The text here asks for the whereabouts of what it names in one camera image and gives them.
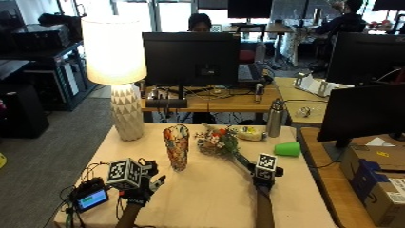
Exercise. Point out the person's left hand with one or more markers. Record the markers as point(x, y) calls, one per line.
point(142, 186)

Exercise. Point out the person's right hand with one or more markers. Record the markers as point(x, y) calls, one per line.
point(264, 179)

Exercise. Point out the flower bouquet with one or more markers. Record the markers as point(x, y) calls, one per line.
point(219, 142)

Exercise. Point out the white marker cube left glove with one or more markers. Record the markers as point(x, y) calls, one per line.
point(124, 173)

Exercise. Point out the white marker cube glove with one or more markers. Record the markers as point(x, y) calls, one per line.
point(265, 166)
point(124, 173)

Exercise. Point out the multicoloured glass vase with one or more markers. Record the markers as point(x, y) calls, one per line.
point(176, 147)

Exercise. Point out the beige tablecloth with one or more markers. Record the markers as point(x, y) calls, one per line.
point(203, 186)

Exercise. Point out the small black device with screen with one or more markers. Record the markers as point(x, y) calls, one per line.
point(90, 197)

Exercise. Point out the white marker cube right glove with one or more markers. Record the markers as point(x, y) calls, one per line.
point(265, 166)

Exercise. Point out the yellowish wrapped packet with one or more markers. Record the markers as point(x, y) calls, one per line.
point(251, 133)

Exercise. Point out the wooden desk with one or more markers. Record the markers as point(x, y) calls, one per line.
point(219, 99)
point(333, 180)
point(304, 101)

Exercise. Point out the green plastic cup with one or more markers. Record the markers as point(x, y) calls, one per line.
point(288, 148)

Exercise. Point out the steel water bottle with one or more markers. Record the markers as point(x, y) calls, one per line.
point(276, 117)

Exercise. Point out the white table lamp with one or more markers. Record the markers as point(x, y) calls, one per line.
point(116, 71)

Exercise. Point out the black cabinet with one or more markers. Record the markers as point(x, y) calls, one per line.
point(20, 110)

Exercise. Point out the black computer monitor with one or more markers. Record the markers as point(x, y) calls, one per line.
point(191, 60)
point(365, 58)
point(363, 114)

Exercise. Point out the black shelf unit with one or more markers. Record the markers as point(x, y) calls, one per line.
point(51, 72)

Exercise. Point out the white paper holder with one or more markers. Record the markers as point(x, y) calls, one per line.
point(316, 84)

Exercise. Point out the cardboard box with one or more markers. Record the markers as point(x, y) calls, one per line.
point(380, 186)

